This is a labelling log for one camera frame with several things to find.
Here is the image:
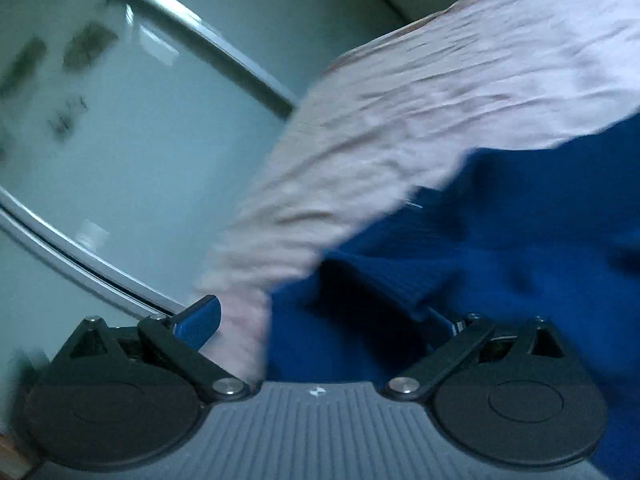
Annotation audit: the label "blue beaded sweater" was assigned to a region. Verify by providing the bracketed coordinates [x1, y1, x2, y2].
[266, 117, 639, 479]

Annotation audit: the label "glass wardrobe sliding door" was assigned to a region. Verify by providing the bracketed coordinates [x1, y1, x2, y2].
[1, 0, 400, 412]

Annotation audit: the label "pink wrinkled bed sheet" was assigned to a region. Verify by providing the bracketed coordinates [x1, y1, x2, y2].
[195, 0, 639, 382]

